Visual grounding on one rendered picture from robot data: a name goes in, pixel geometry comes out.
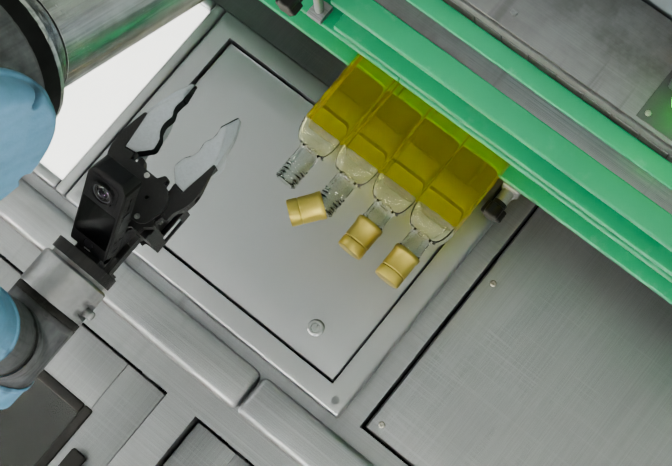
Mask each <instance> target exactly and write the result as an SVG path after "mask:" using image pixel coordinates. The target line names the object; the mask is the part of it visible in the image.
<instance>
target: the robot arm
mask: <svg viewBox="0 0 672 466"><path fill-rule="evenodd" d="M203 1H205V0H0V200H2V199H3V198H5V197H6V196H7V195H8V194H10V193H11V192H12V191H13V190H15V189H16V188H17V187H18V186H19V179H20V178H21V177H22V176H24V175H26V174H30V173H32V171H33V170H34V169H35V168H36V167H37V165H38V164H39V162H40V161H41V160H42V158H43V157H44V155H45V153H46V152H47V150H48V148H49V146H50V144H51V141H52V139H53V136H54V132H55V128H56V118H57V116H58V115H59V113H60V110H61V108H62V105H63V99H64V88H65V87H67V86H68V85H70V84H72V83H73V82H75V81H76V80H78V79H80V78H81V77H83V76H84V75H86V74H88V73H89V72H91V71H92V70H94V69H96V68H97V67H99V66H100V65H102V64H104V63H105V62H107V61H108V60H110V59H112V58H113V57H115V56H116V55H118V54H120V53H121V52H123V51H124V50H126V49H128V48H129V47H131V46H132V45H134V44H136V43H137V42H139V41H140V40H142V39H144V38H145V37H147V36H148V35H150V34H152V33H153V32H155V31H156V30H158V29H160V28H161V27H163V26H164V25H166V24H168V23H169V22H171V21H172V20H174V19H176V18H177V17H179V16H180V15H182V14H184V13H185V12H187V11H188V10H190V9H192V8H193V7H195V6H196V5H198V4H200V3H201V2H203ZM196 89H197V86H195V85H193V84H191V85H188V86H186V87H184V88H182V89H180V90H178V91H176V92H174V93H172V94H171V95H169V96H167V97H166V98H164V99H163V100H161V101H160V102H158V103H157V104H156V105H154V106H153V107H152V108H151V109H149V110H148V111H147V112H144V113H143V114H141V115H140V116H139V117H138V118H137V119H135V120H134V121H133V122H132V123H131V124H129V125H128V126H127V127H126V128H124V129H123V130H122V131H121V132H120V133H119V134H118V135H117V136H116V138H115V139H114V141H113V142H112V144H111V146H110V148H109V150H108V153H107V155H106V156H105V157H103V158H102V159H101V160H99V161H98V162H97V163H95V164H94V165H93V166H92V167H90V168H89V170H88V173H87V177H86V181H85V184H84V188H83V192H82V195H81V199H80V203H79V206H78V210H77V214H76V217H75V221H74V225H73V228H72V232H71V237H72V238H73V239H74V240H76V241H77V244H76V245H75V246H74V245H73V244H72V243H71V242H69V241H68V240H67V239H66V238H64V237H63V236H62V235H60V236H59V237H58V238H57V239H56V241H55V242H54V243H53V244H52V245H53V246H54V248H53V249H50V248H45V249H44V250H43V251H42V252H41V254H40V255H39V256H38V257H37V258H36V259H35V260H34V262H33V263H32V264H31V265H30V266H29V267H28V268H27V270H26V271H25V272H24V273H23V274H22V275H21V276H20V277H21V278H22V279H21V278H20V279H19V280H18V281H17V282H16V283H15V284H14V285H13V286H12V288H11V289H10V290H9V291H8V292H6V291H5V290H4V289H3V288H2V287H0V409H6V408H8V407H10V406H11V405H12V404H13V403H14V402H15V401H16V400H17V398H18V397H19V396H20V395H21V394H22V393H23V392H25V391H27V390H28V389H29V388H30V387H31V386H32V385H33V383H34V380H35V379H36V378H37V376H38V375H39V374H40V373H41V372H42V371H43V369H44V368H45V367H46V366H47V365H48V364H49V362H50V361H51V360H52V359H53V358H54V357H55V355H56V354H57V353H58V352H59V351H60V350H61V348H62V347H63V346H64V345H65V344H66V342H67V341H68V340H69V339H70V338H71V337H72V335H73V334H74V333H75V332H74V331H76V330H77V329H78V328H79V326H80V325H81V324H82V323H83V322H84V321H85V319H87V320H92V319H93V318H94V317H95V312H93V310H94V309H95V308H96V307H97V306H98V304H99V303H100V302H101V301H102V300H103V299H104V297H105V293H103V292H102V290H103V289H104V288H105V289H106V290H107V291H108V290H109V289H110V288H111V287H112V286H113V285H114V283H115V282H116V280H115V278H116V276H115V275H113V274H114V272H115V271H116V270H117V269H118V268H119V267H120V265H121V264H122V263H123V262H124V261H125V260H126V258H127V257H128V256H129V255H130V254H131V253H132V251H133V250H134V249H135V248H136V247H137V246H138V244H139V243H140V244H141V245H142V246H143V245H145V244H147V245H148V246H149V247H151V248H152V249H153V250H154V251H156V252H157V253H158V252H159V251H160V250H161V249H162V248H163V246H164V245H165V244H166V243H167V242H168V241H169V239H170V238H171V237H172V236H173V235H174V234H175V232H176V231H177V230H178V229H179V228H180V227H181V225H182V224H183V223H184V222H185V221H186V220H187V218H188V217H189V216H190V214H189V212H188V211H189V210H190V209H191V208H192V207H193V206H194V205H195V204H196V203H197V202H198V201H199V199H200V198H201V196H202V195H203V193H204V191H205V188H206V186H207V184H208V182H209V180H212V179H214V178H216V177H217V176H218V175H219V174H221V173H222V171H223V170H224V168H225V164H226V158H227V156H228V155H229V153H230V151H231V149H232V147H233V146H234V144H235V142H236V139H237V136H238V133H239V129H240V125H241V121H240V119H239V118H236V119H234V120H232V121H231V122H229V123H227V124H225V125H223V126H221V127H220V129H219V131H218V133H217V134H216V135H215V136H214V138H212V139H210V140H208V141H206V142H204V144H203V145H202V147H201V149H200V150H199V152H197V153H196V154H195V155H193V156H189V157H185V158H183V159H182V160H180V161H179V162H178V163H177V164H176V165H175V166H174V175H175V184H174V185H173V186H172V187H171V189H170V190H169V191H168V189H167V187H168V185H169V184H170V181H169V179H168V178H167V177H166V176H163V177H159V178H156V177H155V176H154V175H153V174H151V173H150V172H149V171H148V170H147V163H146V161H145V160H146V159H147V158H148V157H149V155H155V154H157V153H158V152H159V150H160V148H161V146H162V144H163V142H164V141H165V140H166V138H167V137H168V135H169V134H170V132H171V130H172V127H173V124H174V122H175V121H176V118H177V114H178V112H179V111H180V110H181V109H182V108H183V107H185V106H186V105H187V104H188V102H189V101H190V99H191V98H192V96H193V94H194V93H195V91H196ZM136 159H138V162H136ZM179 219H180V220H181V221H180V222H179V223H178V224H177V225H176V227H175V228H174V229H173V230H172V231H171V232H170V234H169V235H168V236H167V237H166V238H165V239H163V238H164V236H165V235H166V234H167V233H168V232H169V231H170V229H171V228H172V227H173V226H174V225H175V224H176V222H177V221H178V220H179ZM78 325H79V326H78Z"/></svg>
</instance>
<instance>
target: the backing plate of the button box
mask: <svg viewBox="0 0 672 466"><path fill-rule="evenodd" d="M671 79H672V70H671V71H670V73H669V74H668V75H667V77H666V78H665V79H664V80H663V82H662V83H661V84H660V85H659V87H658V88H657V89H656V91H655V92H654V93H653V94H652V96H651V97H650V98H649V99H648V101H647V102H646V103H645V105H644V106H643V107H642V108H641V110H640V111H639V112H638V113H637V115H636V116H637V117H638V118H640V119H641V120H642V121H644V122H645V123H647V124H648V125H650V126H651V127H652V128H654V129H655V130H657V131H658V132H659V133H661V134H662V135H664V136H665V137H667V138H668V139H669V140H671V141H672V90H671V89H670V88H669V87H668V85H669V83H670V81H671Z"/></svg>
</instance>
